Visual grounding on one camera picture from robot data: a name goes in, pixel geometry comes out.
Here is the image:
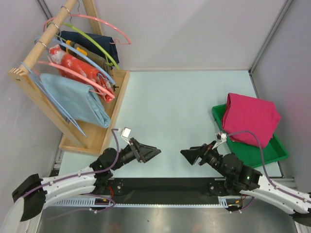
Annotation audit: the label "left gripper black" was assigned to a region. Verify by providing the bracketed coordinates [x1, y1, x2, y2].
[110, 137, 160, 170]

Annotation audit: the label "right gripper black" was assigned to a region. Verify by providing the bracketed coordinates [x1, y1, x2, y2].
[180, 140, 229, 179]

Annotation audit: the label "magenta trousers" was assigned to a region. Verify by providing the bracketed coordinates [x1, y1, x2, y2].
[222, 93, 281, 148]

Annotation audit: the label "light blue wire hanger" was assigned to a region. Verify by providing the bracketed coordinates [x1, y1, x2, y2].
[20, 62, 86, 136]

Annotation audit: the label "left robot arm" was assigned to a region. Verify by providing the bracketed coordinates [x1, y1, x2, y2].
[12, 138, 161, 221]

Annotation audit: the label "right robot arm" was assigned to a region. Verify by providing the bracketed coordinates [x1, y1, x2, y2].
[180, 141, 311, 227]

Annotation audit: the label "light blue folded trousers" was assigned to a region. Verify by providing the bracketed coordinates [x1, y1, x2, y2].
[40, 73, 110, 128]

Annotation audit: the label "olive green trousers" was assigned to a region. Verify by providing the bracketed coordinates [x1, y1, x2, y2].
[66, 40, 112, 75]

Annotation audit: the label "pink hanger at back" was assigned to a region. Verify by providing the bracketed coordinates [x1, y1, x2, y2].
[43, 14, 132, 45]

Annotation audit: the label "pink hanger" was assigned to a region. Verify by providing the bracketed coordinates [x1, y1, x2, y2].
[34, 60, 116, 98]
[43, 14, 132, 45]

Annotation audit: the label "navy blue trousers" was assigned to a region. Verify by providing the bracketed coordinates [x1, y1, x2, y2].
[61, 31, 119, 64]

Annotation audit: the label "orange white patterned trousers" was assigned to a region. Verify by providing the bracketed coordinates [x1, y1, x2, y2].
[49, 45, 115, 102]

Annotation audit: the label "pink hanger front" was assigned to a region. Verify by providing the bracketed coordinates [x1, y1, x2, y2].
[34, 60, 116, 98]

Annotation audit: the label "blue hanger mid rack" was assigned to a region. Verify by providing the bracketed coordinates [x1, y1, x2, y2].
[52, 38, 116, 85]

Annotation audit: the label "lime green hanger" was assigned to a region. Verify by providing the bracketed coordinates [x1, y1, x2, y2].
[56, 23, 120, 70]

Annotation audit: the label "green plastic tray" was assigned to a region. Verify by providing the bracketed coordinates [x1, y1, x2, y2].
[212, 104, 288, 168]

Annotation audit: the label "wooden clothes rack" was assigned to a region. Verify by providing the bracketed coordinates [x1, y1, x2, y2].
[8, 0, 130, 156]

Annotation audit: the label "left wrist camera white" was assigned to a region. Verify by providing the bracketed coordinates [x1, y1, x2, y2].
[118, 127, 131, 144]

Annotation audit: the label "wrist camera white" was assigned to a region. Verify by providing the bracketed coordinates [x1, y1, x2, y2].
[118, 127, 131, 144]
[212, 131, 227, 149]

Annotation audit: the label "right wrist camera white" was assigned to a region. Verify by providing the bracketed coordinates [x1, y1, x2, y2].
[212, 131, 227, 149]

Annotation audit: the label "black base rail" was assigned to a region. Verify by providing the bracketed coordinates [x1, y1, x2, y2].
[101, 178, 229, 205]

